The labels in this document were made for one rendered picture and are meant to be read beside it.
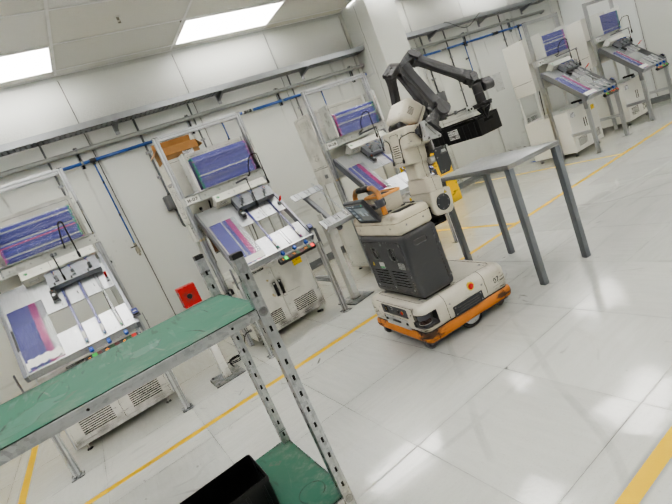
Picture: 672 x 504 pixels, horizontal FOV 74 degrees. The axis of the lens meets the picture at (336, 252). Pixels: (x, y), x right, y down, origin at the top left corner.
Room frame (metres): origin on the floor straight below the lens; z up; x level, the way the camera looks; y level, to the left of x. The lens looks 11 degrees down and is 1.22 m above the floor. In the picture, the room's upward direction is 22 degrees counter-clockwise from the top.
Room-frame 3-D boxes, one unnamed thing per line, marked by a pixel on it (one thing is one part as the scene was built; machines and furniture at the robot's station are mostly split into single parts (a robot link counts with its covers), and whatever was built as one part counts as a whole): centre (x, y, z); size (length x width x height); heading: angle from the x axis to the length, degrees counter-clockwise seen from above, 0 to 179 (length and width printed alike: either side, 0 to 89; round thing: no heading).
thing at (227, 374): (3.27, 1.14, 0.39); 0.24 x 0.24 x 0.78; 28
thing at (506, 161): (3.02, -1.22, 0.40); 0.70 x 0.45 x 0.80; 21
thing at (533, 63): (6.36, -3.70, 0.95); 1.36 x 0.82 x 1.90; 28
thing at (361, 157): (4.54, -0.66, 0.65); 1.01 x 0.73 x 1.29; 28
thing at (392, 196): (2.71, -0.39, 0.87); 0.23 x 0.15 x 0.11; 21
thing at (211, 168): (3.94, 0.61, 1.52); 0.51 x 0.13 x 0.27; 118
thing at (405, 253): (2.72, -0.41, 0.59); 0.55 x 0.34 x 0.83; 21
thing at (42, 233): (3.37, 2.01, 0.95); 1.35 x 0.82 x 1.90; 28
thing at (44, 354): (3.19, 1.90, 0.66); 1.01 x 0.73 x 1.31; 28
